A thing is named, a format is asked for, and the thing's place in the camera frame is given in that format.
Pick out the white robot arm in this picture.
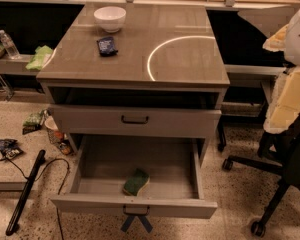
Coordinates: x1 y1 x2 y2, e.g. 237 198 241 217
263 9 300 134

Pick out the green yellow sponge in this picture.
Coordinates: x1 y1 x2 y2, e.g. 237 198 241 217
123 168 150 196

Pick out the grey drawer cabinet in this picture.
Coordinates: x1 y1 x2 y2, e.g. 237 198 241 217
36 2 231 220

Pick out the black cable on floor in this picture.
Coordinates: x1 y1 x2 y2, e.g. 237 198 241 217
0 137 71 240

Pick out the open grey lower drawer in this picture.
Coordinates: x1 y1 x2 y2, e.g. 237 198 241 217
51 135 217 219

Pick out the green snack bag on floor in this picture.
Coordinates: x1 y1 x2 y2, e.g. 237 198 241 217
22 110 47 135

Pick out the green cloth on shelf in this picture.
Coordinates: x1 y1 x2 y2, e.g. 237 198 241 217
26 45 53 70

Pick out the blue snack packet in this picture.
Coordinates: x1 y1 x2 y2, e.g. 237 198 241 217
97 36 118 57

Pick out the paper cup on floor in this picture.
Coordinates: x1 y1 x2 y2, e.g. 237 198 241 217
44 116 64 144

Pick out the closed grey upper drawer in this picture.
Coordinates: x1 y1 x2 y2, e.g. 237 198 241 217
50 105 221 138

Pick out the black long bar on floor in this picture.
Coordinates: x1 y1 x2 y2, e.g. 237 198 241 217
5 150 46 236

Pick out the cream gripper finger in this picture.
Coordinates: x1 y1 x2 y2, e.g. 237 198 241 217
262 25 288 52
263 67 300 134

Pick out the black office chair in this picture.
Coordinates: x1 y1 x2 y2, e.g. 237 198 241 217
222 113 300 237

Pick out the clear plastic water bottle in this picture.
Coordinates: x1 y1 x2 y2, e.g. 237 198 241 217
0 30 20 59

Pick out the orange can on floor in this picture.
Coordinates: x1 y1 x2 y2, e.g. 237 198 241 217
58 140 73 155

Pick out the blue chip bag on floor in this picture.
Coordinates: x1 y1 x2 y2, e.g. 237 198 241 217
0 139 23 161

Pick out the white bowl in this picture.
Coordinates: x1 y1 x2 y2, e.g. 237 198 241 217
94 6 126 33

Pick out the blue tape cross on floor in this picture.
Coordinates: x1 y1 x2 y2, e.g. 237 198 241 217
120 214 154 234

